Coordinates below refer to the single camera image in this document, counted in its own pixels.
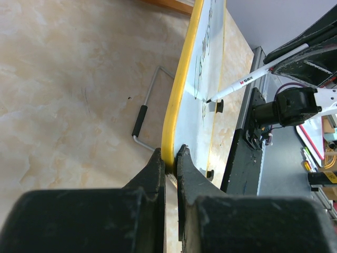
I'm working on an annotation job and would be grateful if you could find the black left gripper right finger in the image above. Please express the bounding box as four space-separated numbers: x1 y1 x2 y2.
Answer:
176 145 336 252

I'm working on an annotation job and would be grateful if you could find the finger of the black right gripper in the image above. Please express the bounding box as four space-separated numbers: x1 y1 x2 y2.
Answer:
263 6 336 87

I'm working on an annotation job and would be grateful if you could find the orange wooden shelf rack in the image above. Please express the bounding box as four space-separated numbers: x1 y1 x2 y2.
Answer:
141 0 193 16

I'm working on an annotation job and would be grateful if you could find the metal whiteboard stand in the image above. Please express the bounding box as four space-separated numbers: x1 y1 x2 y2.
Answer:
132 65 175 151

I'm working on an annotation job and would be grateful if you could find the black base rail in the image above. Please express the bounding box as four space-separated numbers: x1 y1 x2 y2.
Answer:
220 87 265 196

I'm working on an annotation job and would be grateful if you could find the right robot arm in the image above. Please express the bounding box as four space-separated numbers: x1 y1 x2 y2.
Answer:
252 7 336 127

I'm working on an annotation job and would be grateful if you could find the yellow framed whiteboard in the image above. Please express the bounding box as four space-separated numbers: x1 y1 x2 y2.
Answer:
161 0 255 253

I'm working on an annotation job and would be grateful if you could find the black yellow cylinder background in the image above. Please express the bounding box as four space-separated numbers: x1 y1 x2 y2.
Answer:
307 171 337 192

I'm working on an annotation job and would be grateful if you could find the red framed whiteboard background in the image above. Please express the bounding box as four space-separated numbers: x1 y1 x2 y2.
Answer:
295 118 324 162

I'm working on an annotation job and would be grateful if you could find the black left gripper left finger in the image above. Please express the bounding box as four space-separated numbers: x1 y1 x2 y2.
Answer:
1 149 166 252

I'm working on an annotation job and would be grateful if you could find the white marker pen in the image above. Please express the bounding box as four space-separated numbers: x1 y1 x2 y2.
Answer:
207 43 309 103

